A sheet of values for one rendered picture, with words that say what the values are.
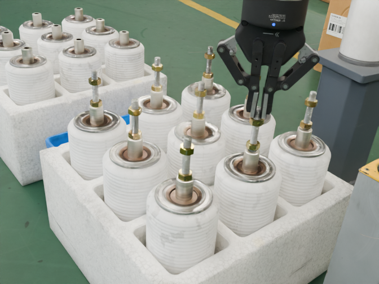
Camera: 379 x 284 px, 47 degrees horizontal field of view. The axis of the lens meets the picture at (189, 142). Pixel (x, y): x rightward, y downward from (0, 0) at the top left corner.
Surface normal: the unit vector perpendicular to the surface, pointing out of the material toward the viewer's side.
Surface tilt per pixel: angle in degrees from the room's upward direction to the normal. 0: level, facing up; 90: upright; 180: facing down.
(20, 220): 0
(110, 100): 90
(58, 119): 90
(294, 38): 90
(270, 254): 90
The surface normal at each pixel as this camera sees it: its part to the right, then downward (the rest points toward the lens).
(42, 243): 0.06, -0.85
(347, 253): -0.79, 0.28
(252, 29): -0.15, 0.51
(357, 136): 0.50, 0.47
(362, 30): -0.59, 0.39
